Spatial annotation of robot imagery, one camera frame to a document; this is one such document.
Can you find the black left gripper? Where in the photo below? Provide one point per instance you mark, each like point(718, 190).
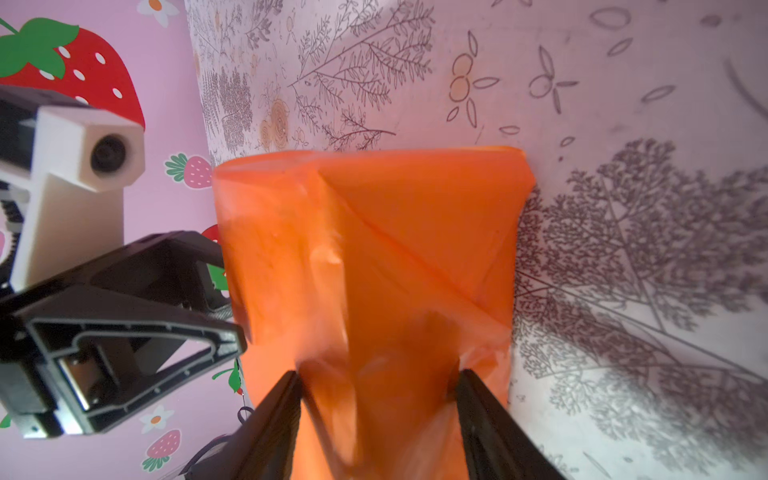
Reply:
point(86, 349)

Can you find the yellow orange wrapping paper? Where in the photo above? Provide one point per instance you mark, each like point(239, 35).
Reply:
point(377, 276)

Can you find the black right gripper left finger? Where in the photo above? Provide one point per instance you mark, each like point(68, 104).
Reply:
point(263, 446)

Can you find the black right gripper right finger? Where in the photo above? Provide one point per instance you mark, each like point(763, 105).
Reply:
point(495, 446)

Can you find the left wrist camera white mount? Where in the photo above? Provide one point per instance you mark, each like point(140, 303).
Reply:
point(64, 169)

